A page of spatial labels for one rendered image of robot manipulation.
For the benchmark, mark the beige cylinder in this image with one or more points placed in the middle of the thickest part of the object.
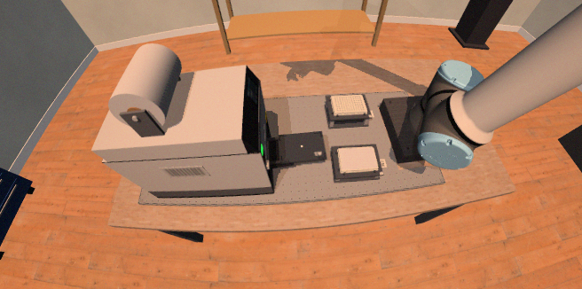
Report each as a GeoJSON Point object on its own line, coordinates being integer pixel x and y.
{"type": "Point", "coordinates": [148, 82]}

